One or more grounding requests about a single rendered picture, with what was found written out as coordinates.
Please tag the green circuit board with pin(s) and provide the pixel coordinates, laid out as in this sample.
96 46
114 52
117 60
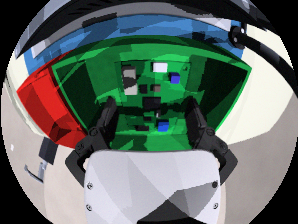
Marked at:
153 92

